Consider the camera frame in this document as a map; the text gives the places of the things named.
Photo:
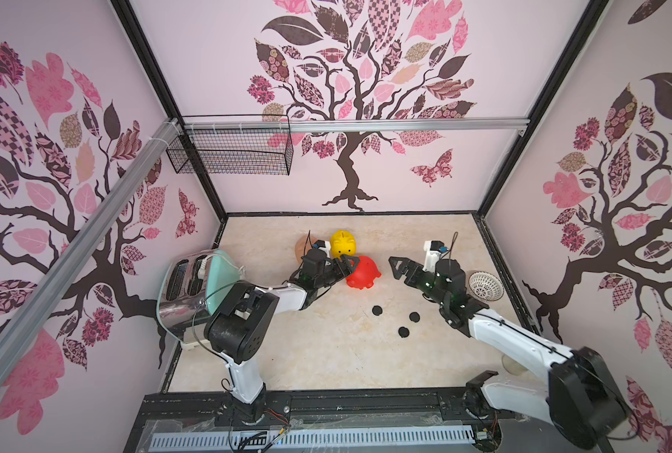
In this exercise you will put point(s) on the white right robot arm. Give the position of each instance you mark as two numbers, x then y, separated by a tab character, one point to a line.
572	389

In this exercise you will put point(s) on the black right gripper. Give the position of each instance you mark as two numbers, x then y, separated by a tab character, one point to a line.
421	275

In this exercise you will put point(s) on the yellow piggy bank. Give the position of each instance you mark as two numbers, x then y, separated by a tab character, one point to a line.
342	243

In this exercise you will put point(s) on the red piggy bank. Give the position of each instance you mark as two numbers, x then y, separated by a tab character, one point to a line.
364	275

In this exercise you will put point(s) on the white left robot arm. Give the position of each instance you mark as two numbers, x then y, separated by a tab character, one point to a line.
237	328

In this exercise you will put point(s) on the white slotted cable duct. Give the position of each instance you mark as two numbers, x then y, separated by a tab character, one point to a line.
310	440

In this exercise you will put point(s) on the aluminium rail left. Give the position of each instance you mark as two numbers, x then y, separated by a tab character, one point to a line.
24	326

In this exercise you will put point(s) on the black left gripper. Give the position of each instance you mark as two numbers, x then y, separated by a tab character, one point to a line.
347	268

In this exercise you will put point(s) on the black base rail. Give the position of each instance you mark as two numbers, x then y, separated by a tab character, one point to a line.
315	410

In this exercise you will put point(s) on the black wire basket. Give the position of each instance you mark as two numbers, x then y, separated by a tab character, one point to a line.
234	144

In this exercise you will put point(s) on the mint green chrome toaster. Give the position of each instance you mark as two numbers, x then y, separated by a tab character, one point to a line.
193	288

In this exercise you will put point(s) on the pink piggy bank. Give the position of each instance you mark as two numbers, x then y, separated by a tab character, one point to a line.
301	248

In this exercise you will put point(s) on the white sink strainer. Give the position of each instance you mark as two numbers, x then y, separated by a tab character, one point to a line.
485	286

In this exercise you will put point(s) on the aluminium rail back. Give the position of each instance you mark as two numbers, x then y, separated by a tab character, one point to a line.
497	123

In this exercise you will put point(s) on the aluminium rail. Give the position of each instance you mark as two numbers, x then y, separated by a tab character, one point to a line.
497	123
24	326

